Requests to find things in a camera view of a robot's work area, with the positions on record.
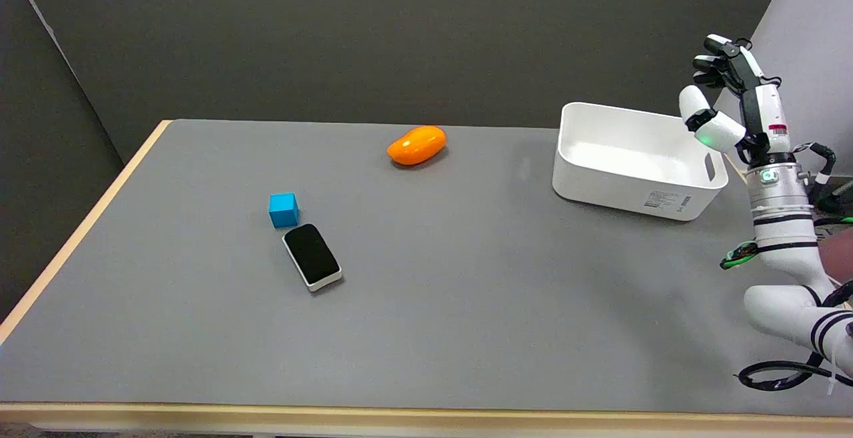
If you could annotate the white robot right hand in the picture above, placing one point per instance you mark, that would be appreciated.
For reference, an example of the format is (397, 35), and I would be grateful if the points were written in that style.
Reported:
(766, 108)

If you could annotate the black and white phone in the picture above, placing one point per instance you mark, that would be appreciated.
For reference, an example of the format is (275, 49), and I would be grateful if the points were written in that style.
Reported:
(312, 254)

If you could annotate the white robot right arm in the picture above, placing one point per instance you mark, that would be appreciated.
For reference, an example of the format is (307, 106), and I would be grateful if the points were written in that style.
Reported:
(783, 224)

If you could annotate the black chair caster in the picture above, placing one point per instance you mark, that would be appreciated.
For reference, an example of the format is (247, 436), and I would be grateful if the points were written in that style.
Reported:
(830, 202)

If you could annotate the white plastic storage bin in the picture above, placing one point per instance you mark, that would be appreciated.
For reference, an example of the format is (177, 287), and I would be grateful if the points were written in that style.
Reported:
(633, 164)

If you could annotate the gray table mat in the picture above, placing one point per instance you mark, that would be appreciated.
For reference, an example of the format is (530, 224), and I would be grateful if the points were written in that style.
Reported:
(466, 291)

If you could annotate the orange mango toy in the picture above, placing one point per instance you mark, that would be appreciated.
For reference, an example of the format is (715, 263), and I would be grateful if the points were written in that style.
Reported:
(416, 145)

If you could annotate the blue cube block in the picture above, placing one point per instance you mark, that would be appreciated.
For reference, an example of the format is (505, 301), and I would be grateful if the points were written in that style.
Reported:
(283, 210)

